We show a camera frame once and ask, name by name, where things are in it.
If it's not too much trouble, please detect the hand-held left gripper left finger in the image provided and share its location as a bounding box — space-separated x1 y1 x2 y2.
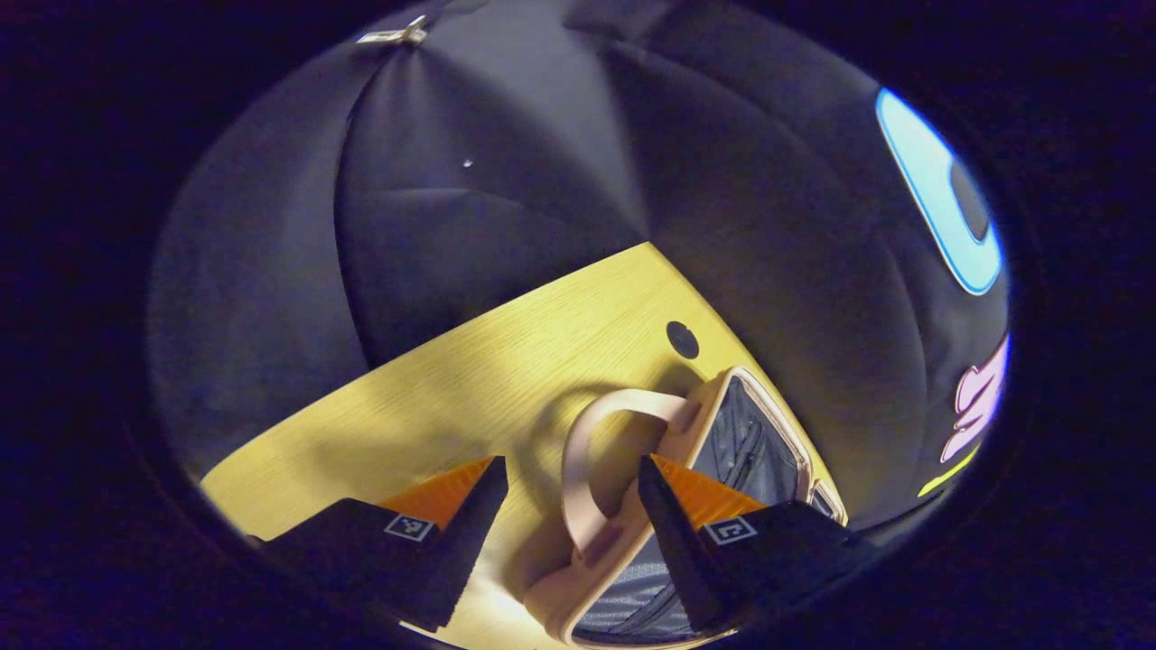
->
246 456 509 633

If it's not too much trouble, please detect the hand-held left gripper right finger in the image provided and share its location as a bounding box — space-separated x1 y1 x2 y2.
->
638 456 881 633

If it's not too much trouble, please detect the pink suitcase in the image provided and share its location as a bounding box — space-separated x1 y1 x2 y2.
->
522 366 850 649

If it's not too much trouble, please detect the black backdrop cloth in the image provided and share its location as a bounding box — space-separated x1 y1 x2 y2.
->
149 0 1012 534

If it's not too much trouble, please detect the silver clip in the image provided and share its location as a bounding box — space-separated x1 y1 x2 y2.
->
357 16 430 46

